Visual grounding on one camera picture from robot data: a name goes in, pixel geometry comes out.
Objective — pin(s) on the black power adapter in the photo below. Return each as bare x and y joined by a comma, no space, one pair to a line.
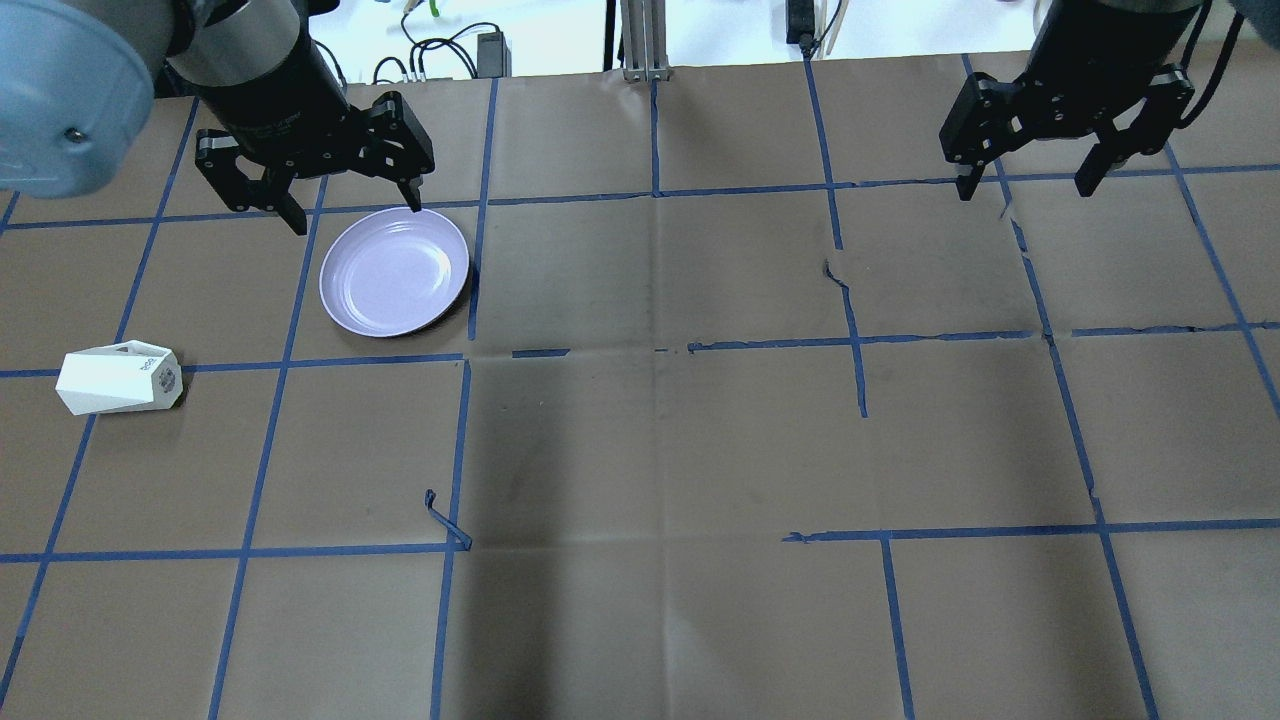
492,58

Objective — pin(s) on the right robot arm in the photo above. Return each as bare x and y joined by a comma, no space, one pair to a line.
1261,15

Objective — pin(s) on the black plug at top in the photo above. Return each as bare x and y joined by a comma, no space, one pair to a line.
800,22

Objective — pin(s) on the lavender round plate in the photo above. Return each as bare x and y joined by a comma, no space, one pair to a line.
394,272

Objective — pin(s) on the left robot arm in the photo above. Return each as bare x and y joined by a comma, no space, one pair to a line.
79,81

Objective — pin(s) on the loose blue tape strip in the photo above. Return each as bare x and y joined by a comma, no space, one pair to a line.
458,536

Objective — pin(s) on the white faceted paper cup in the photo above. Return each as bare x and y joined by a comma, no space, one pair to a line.
125,378

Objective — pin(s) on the aluminium frame post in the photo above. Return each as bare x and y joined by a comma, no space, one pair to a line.
643,35

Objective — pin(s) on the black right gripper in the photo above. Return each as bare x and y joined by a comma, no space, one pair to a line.
1085,70

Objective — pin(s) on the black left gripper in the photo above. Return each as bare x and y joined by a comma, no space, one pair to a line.
272,100

